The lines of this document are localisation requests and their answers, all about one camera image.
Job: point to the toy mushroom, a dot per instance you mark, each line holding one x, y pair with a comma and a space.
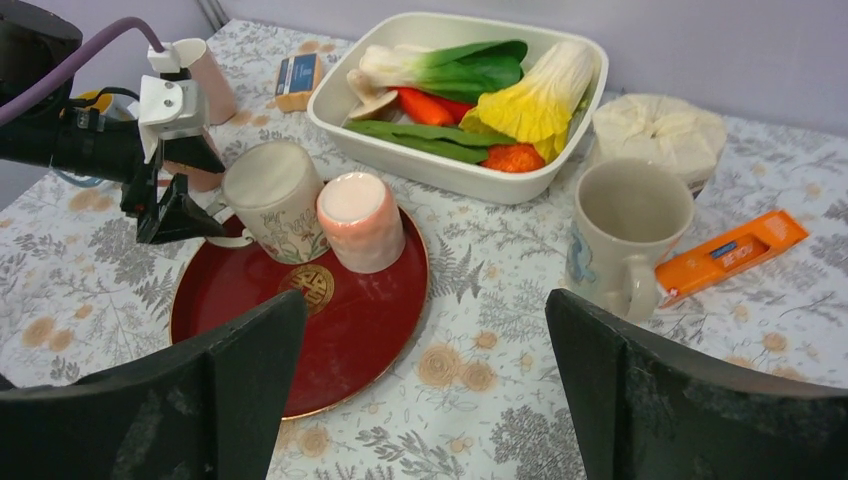
373, 104

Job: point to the pink faceted mug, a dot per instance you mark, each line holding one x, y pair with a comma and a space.
197, 57

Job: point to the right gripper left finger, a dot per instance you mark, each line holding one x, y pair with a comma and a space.
208, 407

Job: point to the toy red chili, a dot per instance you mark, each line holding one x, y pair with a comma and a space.
457, 110

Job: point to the wrapped toilet paper roll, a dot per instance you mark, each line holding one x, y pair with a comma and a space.
672, 133

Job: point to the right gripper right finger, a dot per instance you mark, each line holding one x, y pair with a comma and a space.
645, 407

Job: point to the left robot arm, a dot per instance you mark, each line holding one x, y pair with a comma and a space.
42, 125

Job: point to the yellow sponge blue label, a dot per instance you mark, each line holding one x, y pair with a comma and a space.
298, 77

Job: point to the cream mug blue dragon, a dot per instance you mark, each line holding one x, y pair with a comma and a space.
627, 217

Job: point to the white mug with rose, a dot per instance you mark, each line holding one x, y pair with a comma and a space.
272, 189

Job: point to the toy napa cabbage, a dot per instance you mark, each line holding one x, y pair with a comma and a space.
539, 108

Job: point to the toy bok choy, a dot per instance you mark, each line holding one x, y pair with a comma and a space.
461, 73

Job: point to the toy small orange carrot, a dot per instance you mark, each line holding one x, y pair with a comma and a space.
516, 158

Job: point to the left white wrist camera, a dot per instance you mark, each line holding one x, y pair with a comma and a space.
169, 110

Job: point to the pink mug at back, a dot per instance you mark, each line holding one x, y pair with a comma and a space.
361, 220

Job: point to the red round tray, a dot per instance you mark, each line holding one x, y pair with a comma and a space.
358, 324

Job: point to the left aluminium frame post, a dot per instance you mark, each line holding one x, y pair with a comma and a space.
214, 13

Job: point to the white rectangular dish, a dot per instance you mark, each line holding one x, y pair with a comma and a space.
333, 99

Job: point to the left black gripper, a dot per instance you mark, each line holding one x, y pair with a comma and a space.
89, 144

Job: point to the floral tablecloth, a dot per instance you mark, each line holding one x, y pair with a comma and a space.
478, 395

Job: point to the pink square mug front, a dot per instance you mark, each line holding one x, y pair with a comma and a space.
204, 181

